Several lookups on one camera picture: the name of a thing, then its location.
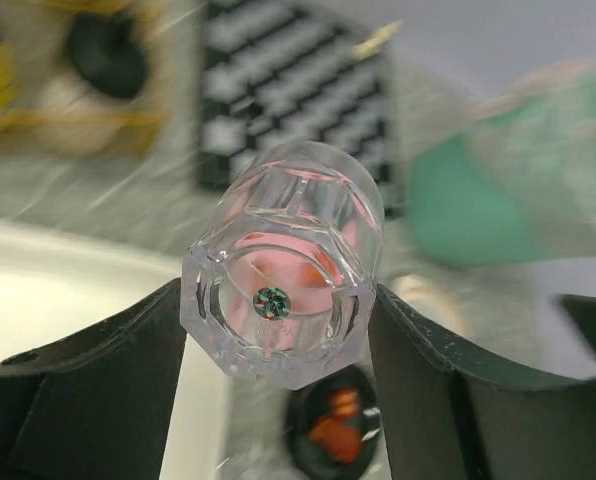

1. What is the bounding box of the black white chessboard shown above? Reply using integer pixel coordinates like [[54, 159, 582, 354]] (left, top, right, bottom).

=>
[[196, 1, 402, 218]]

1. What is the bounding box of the black round plate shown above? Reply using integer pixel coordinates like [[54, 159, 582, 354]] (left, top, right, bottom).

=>
[[283, 365, 382, 480]]

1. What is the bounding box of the red meat slab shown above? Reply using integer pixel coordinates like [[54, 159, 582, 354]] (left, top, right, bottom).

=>
[[308, 416, 362, 464]]

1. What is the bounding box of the green trash bin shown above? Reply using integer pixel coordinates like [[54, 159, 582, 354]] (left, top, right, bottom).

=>
[[407, 103, 596, 268]]

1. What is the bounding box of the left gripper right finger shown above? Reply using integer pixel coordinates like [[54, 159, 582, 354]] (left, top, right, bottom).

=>
[[369, 287, 596, 480]]

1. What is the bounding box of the clear plastic cup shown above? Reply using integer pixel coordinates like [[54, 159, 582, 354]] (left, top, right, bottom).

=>
[[180, 140, 384, 390]]

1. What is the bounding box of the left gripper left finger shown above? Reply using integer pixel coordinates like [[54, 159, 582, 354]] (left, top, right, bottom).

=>
[[0, 279, 186, 480]]

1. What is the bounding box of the black lid spice jar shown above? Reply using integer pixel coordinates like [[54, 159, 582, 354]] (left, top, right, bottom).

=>
[[42, 9, 152, 151]]

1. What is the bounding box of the white plastic tub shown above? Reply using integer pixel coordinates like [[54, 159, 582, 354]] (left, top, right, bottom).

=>
[[0, 219, 229, 479]]

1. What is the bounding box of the clear bin liner bag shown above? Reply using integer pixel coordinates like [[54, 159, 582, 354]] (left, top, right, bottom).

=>
[[468, 61, 596, 255]]

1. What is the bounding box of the small pork belly piece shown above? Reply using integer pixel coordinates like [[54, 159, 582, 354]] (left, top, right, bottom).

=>
[[329, 388, 361, 420]]

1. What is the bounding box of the white chess piece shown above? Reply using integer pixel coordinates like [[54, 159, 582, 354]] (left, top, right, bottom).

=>
[[352, 20, 403, 61]]

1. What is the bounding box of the yellow wire rack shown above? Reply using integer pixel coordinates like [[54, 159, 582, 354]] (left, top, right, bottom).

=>
[[0, 1, 170, 156]]

